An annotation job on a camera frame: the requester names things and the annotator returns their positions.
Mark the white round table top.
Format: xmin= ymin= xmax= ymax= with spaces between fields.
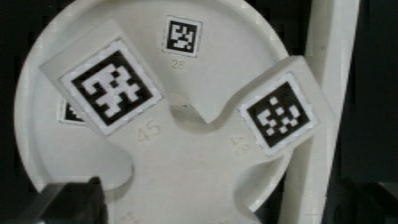
xmin=13 ymin=0 xmax=287 ymax=213

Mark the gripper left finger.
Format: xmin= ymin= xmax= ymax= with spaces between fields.
xmin=6 ymin=177 xmax=108 ymax=224

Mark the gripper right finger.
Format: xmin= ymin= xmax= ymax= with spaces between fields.
xmin=331 ymin=179 xmax=398 ymax=224

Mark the white cross-shaped table base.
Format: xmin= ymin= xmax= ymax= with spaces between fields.
xmin=40 ymin=22 xmax=330 ymax=224

